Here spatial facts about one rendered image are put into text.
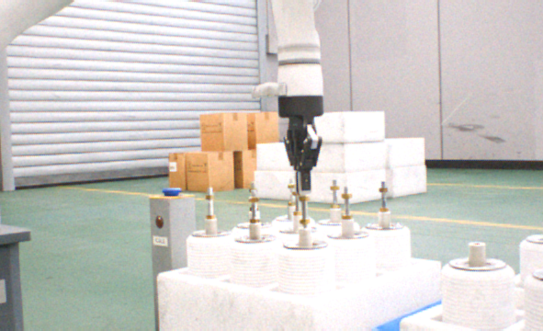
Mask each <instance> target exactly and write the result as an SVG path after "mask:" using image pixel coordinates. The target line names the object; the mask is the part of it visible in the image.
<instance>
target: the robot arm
mask: <svg viewBox="0 0 543 331"><path fill-rule="evenodd" d="M74 1H75V0H0V51H1V50H4V49H5V48H6V47H7V46H8V45H9V43H10V42H11V41H12V40H13V39H15V38H16V37H17V36H18V35H19V34H21V33H22V32H23V31H25V30H26V29H28V28H30V27H32V26H34V25H36V24H38V23H40V22H41V21H43V20H45V19H47V18H49V17H51V16H53V15H54V14H55V13H57V12H59V11H60V10H62V9H63V8H65V7H66V6H68V5H69V4H71V3H73V2H74ZM321 1H322V0H271V3H272V9H273V15H274V20H275V25H276V29H277V37H278V48H277V49H278V66H279V67H278V77H277V83H271V82H269V83H265V84H262V85H258V86H254V87H253V89H252V98H260V97H261V98H263V97H276V96H278V116H279V117H280V118H288V129H287V137H284V138H283V143H284V146H285V149H286V153H287V157H288V162H289V165H290V166H293V169H294V170H296V171H295V185H296V192H297V193H298V194H302V195H303V194H311V170H312V169H313V167H314V166H317V163H318V159H319V155H320V151H321V148H322V136H317V130H316V126H315V121H314V117H322V116H323V115H324V104H323V79H322V67H321V46H320V38H319V34H318V32H317V30H316V28H315V25H314V12H315V11H316V10H317V9H318V7H319V6H320V4H321ZM302 150H303V152H302ZM0 231H1V229H0Z"/></svg>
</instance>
